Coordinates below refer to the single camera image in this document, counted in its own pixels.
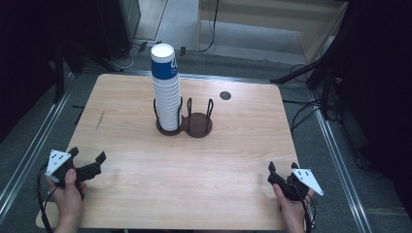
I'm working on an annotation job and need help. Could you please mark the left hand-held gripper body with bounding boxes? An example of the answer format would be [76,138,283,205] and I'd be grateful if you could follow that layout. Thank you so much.
[45,149,89,188]

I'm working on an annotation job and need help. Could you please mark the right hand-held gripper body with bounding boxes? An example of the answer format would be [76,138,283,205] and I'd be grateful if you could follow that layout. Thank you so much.
[266,167,325,202]

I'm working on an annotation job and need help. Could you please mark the brown wire cup holder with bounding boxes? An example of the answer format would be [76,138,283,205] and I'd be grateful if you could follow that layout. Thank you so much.
[153,96,215,139]

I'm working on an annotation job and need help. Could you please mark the stack of white paper cups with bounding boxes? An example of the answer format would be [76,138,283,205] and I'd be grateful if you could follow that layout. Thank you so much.
[152,76,183,132]

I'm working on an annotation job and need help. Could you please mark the person's right hand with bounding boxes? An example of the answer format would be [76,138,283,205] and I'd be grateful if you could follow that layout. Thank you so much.
[272,183,316,227]

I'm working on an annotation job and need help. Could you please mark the person's left hand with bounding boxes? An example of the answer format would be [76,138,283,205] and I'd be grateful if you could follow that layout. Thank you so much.
[47,168,88,224]

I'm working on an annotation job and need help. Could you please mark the black metal stand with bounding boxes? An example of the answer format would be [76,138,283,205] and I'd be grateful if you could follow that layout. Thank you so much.
[269,18,351,121]
[51,40,86,105]

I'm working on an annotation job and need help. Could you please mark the dark cabinet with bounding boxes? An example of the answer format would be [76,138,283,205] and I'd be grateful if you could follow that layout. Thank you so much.
[96,0,142,61]

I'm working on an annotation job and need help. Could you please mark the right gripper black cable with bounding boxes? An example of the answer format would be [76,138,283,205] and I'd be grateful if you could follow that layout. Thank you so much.
[300,193,318,233]

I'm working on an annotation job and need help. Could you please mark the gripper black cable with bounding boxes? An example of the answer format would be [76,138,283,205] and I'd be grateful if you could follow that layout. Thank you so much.
[300,193,318,233]
[35,162,59,233]

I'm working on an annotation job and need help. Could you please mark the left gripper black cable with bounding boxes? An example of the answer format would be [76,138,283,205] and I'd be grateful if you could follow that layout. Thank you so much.
[35,162,59,233]

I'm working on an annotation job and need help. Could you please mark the black floor cables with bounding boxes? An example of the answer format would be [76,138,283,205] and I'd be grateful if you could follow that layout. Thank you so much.
[282,62,326,134]

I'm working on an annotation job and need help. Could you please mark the white floor cable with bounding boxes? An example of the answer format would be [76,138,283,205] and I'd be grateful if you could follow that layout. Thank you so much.
[119,44,141,71]

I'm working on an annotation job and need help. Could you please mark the black hanging cable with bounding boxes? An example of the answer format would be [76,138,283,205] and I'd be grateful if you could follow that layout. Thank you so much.
[196,0,221,54]

